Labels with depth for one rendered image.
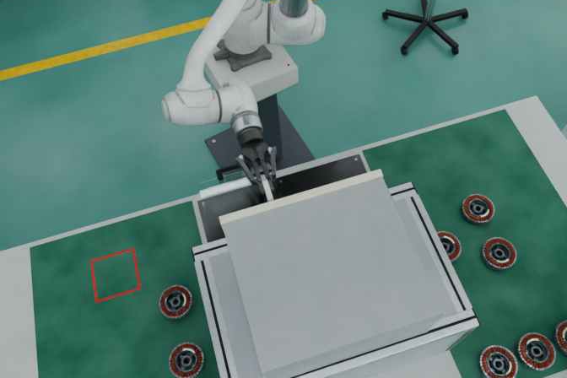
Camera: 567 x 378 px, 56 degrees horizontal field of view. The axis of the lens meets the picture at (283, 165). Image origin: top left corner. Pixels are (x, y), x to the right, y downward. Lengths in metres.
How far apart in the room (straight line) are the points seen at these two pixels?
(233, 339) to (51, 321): 0.78
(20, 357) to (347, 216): 1.22
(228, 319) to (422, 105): 2.04
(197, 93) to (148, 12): 2.23
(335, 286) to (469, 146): 1.07
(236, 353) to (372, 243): 0.46
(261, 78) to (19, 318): 1.23
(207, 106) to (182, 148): 1.47
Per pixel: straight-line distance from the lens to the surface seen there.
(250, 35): 2.09
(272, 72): 2.18
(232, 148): 2.98
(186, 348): 1.83
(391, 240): 1.33
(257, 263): 1.30
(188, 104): 1.59
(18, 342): 2.08
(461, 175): 2.11
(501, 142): 2.23
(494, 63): 3.47
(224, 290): 1.51
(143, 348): 1.91
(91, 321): 1.99
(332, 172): 2.02
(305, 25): 2.04
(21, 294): 2.12
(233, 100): 1.63
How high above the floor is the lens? 2.55
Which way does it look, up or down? 61 degrees down
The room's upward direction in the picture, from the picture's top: 6 degrees counter-clockwise
